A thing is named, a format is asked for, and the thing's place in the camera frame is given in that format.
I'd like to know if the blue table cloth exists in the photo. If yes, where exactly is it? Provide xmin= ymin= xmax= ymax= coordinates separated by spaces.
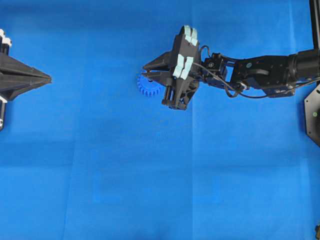
xmin=0 ymin=0 xmax=320 ymax=240

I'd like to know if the black vertical frame post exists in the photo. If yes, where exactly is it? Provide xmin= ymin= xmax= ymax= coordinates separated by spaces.
xmin=309 ymin=0 xmax=320 ymax=49

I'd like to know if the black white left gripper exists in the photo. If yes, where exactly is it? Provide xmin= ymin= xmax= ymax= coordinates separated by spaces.
xmin=0 ymin=28 xmax=53 ymax=132

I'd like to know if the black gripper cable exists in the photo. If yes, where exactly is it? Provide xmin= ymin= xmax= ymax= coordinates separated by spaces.
xmin=192 ymin=44 xmax=320 ymax=99

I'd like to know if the small blue plastic gear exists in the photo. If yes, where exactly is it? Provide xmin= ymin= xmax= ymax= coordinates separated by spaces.
xmin=136 ymin=74 xmax=163 ymax=97

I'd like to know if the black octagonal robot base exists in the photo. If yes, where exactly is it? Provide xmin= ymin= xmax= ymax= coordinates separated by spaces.
xmin=304 ymin=85 xmax=320 ymax=146

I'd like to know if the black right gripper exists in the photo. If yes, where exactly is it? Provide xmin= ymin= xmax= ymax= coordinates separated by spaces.
xmin=141 ymin=25 xmax=200 ymax=110

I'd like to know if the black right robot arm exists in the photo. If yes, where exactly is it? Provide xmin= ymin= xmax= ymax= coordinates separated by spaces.
xmin=142 ymin=25 xmax=320 ymax=110

